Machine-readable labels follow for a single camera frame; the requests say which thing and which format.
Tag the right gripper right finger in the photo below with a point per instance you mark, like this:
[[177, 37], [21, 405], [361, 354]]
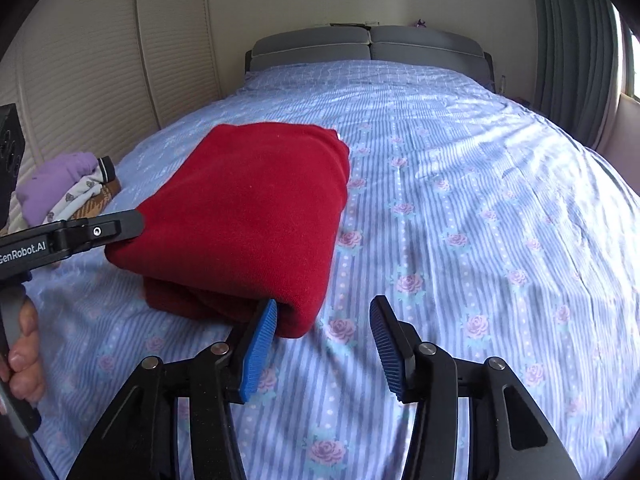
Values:
[[509, 436]]

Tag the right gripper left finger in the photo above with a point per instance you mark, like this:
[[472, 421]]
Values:
[[137, 435]]

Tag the red sweatshirt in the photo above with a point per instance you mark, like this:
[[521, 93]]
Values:
[[252, 214]]

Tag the person's left hand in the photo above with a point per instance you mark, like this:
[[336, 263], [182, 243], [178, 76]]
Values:
[[23, 370]]

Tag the folded purple garment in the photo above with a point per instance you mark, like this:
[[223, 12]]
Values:
[[48, 184]]

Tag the folded brown checked garment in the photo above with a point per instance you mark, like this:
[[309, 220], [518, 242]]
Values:
[[90, 209]]

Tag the folded white patterned garment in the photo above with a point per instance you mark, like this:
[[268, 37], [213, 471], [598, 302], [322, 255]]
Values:
[[81, 191]]

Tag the beige louvered wardrobe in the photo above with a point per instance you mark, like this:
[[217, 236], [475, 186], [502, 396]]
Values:
[[101, 75]]

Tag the grey padded headboard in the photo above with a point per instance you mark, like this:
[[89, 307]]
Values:
[[411, 45]]

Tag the teal curtain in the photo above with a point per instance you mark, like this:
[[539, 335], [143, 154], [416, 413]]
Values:
[[577, 62]]

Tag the black camera box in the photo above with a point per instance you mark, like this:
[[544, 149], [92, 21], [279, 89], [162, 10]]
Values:
[[12, 147]]

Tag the window with metal frame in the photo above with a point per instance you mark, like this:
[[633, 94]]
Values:
[[631, 61]]

